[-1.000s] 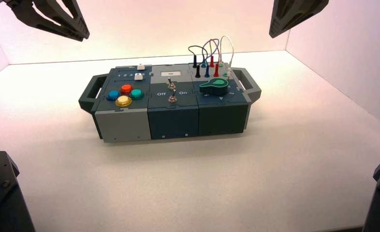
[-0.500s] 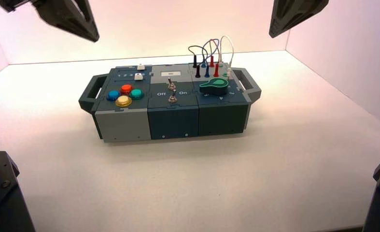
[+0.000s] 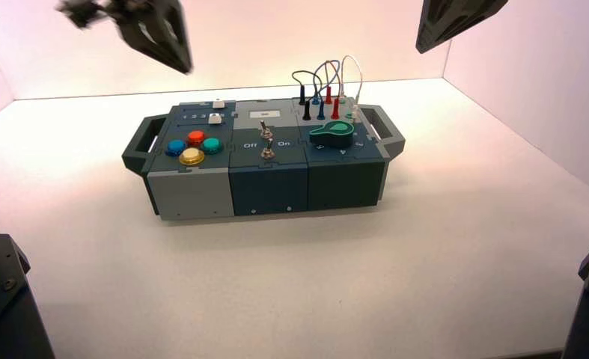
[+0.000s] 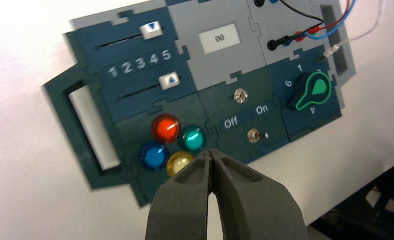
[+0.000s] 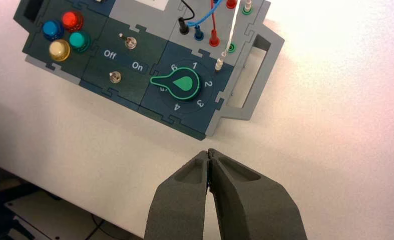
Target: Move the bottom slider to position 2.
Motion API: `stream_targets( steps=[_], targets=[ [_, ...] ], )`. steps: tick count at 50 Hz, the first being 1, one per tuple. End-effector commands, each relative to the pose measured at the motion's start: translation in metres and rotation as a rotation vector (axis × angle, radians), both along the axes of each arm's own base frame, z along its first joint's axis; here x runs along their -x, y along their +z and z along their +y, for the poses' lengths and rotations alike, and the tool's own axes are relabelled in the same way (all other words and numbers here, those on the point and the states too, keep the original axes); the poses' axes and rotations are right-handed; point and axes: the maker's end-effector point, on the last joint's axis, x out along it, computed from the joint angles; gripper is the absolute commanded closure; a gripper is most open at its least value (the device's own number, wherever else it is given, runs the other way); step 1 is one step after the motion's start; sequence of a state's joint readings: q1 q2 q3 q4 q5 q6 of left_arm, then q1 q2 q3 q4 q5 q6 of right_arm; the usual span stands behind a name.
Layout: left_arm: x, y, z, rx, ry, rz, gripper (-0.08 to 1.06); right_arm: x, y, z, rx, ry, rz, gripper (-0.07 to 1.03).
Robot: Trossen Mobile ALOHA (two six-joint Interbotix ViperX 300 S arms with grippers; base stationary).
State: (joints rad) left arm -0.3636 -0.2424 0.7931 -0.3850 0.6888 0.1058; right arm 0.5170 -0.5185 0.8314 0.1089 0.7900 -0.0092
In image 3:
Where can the metal toggle switch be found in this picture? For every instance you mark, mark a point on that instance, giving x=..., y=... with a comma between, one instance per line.
x=264, y=132
x=268, y=151

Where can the green rotary selector knob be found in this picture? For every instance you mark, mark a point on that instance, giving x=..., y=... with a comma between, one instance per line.
x=333, y=134

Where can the yellow round push button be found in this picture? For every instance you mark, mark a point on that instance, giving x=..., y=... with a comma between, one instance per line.
x=191, y=156

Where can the green round push button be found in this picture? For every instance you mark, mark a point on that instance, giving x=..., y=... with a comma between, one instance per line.
x=212, y=145

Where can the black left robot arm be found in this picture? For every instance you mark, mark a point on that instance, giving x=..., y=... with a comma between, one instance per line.
x=1, y=307

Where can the red round push button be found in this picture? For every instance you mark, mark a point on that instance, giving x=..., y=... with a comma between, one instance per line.
x=196, y=137

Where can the grey and teal control box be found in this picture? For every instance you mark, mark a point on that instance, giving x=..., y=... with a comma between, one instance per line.
x=269, y=183

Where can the plain white slider knob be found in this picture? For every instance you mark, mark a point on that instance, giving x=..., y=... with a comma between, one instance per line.
x=216, y=119

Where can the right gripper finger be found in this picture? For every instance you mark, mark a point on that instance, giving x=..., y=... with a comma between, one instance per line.
x=443, y=20
x=487, y=6

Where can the blue round push button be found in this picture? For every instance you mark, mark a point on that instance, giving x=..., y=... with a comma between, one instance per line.
x=176, y=147

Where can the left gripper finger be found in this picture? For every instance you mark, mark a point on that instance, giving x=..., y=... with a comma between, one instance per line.
x=175, y=29
x=150, y=49

